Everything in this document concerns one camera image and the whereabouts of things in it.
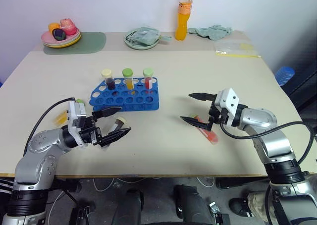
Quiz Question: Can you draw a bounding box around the blue test tube rack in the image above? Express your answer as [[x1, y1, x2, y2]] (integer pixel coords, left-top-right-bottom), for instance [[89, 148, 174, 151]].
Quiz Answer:
[[89, 77, 160, 112]]

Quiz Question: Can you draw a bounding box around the black white striped garment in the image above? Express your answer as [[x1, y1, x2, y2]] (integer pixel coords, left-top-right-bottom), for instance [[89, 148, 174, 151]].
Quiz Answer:
[[0, 177, 15, 196]]

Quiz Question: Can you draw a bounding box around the black chair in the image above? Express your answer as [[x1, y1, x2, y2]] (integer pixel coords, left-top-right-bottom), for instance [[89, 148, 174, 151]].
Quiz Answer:
[[286, 38, 317, 118]]

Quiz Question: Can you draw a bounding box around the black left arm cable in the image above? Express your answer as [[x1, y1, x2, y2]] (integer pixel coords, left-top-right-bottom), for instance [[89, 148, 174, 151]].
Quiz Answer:
[[24, 97, 75, 157]]

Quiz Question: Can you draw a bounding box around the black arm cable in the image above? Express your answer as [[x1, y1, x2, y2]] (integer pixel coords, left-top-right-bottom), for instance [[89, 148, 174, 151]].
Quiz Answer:
[[219, 120, 315, 169], [24, 97, 75, 157]]

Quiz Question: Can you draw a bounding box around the pink plate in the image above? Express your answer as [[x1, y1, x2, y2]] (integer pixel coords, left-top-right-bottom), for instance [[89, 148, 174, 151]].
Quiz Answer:
[[40, 28, 81, 45]]

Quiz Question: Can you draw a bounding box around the yellow-capped tube, dark liquid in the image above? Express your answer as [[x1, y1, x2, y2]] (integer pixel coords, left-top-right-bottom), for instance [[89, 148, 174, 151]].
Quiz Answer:
[[100, 68, 116, 91]]

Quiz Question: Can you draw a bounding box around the clear zip bag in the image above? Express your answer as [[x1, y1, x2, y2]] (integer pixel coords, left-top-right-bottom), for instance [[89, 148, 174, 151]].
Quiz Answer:
[[213, 41, 261, 59]]

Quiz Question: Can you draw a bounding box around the pale green dish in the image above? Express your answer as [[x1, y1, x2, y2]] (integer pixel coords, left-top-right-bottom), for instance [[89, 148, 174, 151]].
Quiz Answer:
[[123, 28, 161, 51]]

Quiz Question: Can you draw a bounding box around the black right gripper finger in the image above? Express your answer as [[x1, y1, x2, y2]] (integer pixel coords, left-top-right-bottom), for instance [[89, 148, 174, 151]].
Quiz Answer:
[[180, 115, 215, 132], [188, 92, 218, 103]]

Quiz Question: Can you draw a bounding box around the purple toy fruit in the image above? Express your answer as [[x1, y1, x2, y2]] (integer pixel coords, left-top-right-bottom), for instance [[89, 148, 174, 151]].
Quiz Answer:
[[52, 28, 67, 41]]

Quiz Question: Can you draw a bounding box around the pink toy fruit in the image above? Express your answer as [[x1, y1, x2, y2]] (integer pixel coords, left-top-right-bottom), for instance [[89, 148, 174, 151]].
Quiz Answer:
[[59, 17, 77, 36]]

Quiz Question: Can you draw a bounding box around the camouflage trouser leg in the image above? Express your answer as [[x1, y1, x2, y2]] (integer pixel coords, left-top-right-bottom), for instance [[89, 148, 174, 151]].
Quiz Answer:
[[247, 191, 273, 217]]

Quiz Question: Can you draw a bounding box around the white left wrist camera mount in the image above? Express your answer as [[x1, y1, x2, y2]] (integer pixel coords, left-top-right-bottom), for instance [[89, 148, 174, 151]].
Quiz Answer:
[[66, 100, 88, 147]]

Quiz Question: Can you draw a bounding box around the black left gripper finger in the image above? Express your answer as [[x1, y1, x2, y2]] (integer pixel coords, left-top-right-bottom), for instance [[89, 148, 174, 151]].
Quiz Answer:
[[92, 107, 123, 122], [99, 127, 132, 147]]

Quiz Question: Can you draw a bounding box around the yellow plate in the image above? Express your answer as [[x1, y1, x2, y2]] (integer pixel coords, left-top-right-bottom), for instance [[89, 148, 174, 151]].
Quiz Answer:
[[44, 34, 82, 49]]

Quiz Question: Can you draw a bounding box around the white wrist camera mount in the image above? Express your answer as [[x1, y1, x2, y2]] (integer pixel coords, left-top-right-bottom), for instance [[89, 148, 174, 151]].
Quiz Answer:
[[213, 87, 241, 127], [66, 100, 88, 147]]

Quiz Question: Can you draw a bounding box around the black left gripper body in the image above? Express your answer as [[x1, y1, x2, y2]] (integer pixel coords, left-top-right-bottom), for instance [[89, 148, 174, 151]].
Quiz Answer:
[[79, 115, 103, 146]]

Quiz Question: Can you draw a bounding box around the pale-green-capped tube, red liquid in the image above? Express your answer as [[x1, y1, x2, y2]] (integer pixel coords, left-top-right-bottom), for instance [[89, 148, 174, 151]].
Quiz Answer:
[[189, 113, 219, 144], [142, 67, 155, 90]]

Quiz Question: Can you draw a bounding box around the light green plate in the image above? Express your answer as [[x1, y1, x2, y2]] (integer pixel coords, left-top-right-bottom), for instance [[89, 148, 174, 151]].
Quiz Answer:
[[42, 31, 82, 47]]

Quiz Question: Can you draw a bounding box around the orange toy fruit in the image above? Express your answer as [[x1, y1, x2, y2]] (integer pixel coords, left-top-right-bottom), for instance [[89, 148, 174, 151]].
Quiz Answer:
[[48, 22, 61, 34]]

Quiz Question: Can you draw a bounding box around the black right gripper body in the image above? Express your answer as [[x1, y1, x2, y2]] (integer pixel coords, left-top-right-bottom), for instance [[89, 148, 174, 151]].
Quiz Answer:
[[208, 101, 230, 125]]

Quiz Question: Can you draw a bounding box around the blue ribbed object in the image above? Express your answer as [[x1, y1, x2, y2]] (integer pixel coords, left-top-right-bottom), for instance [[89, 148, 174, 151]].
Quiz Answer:
[[275, 66, 296, 87]]

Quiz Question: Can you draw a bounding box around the crumpled green cloth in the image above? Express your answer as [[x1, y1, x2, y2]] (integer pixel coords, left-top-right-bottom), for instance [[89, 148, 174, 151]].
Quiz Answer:
[[187, 24, 234, 41]]

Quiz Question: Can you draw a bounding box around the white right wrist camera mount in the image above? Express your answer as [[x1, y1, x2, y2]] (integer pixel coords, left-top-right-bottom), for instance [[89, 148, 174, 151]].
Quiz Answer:
[[213, 87, 241, 127]]

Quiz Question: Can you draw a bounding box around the black shoe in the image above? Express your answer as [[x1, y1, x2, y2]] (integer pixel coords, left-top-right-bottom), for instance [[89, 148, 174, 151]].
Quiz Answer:
[[228, 197, 256, 218]]

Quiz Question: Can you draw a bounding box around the green-capped tube, orange liquid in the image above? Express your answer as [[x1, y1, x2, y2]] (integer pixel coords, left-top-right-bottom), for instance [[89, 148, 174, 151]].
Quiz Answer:
[[121, 67, 136, 90], [53, 98, 84, 125]]

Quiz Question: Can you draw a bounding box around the cream-capped tube, brown liquid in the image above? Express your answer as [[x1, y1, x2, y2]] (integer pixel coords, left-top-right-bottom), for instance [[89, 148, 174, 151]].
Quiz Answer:
[[100, 116, 127, 150]]

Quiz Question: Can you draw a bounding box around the green placemat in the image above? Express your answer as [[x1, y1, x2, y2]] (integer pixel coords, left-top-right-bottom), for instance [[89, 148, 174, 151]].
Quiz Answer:
[[43, 31, 107, 56]]

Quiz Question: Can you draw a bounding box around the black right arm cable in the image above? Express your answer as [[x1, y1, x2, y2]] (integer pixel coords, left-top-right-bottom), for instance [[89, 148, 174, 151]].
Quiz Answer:
[[219, 120, 315, 169]]

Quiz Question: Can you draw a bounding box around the orange drink bottle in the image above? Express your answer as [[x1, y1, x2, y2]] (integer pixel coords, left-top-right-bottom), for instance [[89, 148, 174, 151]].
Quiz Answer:
[[175, 0, 194, 41]]

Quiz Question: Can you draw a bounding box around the dark rounded shape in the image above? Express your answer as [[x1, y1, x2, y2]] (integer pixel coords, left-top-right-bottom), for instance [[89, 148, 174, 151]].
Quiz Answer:
[[172, 184, 215, 225]]

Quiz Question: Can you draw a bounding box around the white floor cable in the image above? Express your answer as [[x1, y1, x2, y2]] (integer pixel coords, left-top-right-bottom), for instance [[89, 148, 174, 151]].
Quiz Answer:
[[92, 177, 118, 193], [46, 191, 67, 225], [197, 176, 215, 187]]

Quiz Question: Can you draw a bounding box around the black box with silver clip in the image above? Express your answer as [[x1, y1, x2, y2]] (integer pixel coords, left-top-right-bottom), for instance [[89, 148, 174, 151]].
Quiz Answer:
[[209, 202, 231, 225]]

